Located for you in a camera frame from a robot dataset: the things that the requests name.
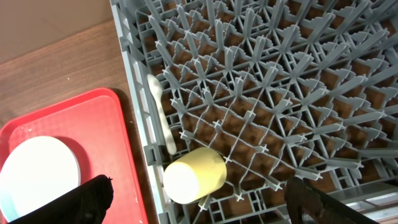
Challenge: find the white plastic spoon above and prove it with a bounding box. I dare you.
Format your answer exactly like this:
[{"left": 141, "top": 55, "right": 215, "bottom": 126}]
[{"left": 147, "top": 74, "right": 177, "bottom": 155}]

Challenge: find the grey dishwasher rack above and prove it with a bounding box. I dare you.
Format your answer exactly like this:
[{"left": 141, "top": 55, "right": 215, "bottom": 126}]
[{"left": 111, "top": 0, "right": 397, "bottom": 223}]

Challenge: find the yellow plastic cup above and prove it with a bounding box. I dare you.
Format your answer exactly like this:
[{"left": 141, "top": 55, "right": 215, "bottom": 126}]
[{"left": 163, "top": 147, "right": 227, "bottom": 204}]

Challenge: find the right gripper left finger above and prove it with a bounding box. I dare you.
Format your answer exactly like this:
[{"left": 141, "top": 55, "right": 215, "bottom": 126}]
[{"left": 10, "top": 174, "right": 114, "bottom": 224}]

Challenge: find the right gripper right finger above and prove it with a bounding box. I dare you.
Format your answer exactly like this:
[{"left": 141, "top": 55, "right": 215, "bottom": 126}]
[{"left": 284, "top": 177, "right": 376, "bottom": 224}]

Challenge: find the light blue plate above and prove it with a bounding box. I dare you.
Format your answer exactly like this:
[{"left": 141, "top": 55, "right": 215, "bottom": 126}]
[{"left": 1, "top": 136, "right": 81, "bottom": 222}]

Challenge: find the red serving tray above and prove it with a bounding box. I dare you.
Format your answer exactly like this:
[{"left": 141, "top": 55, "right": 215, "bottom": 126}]
[{"left": 1, "top": 88, "right": 148, "bottom": 223}]

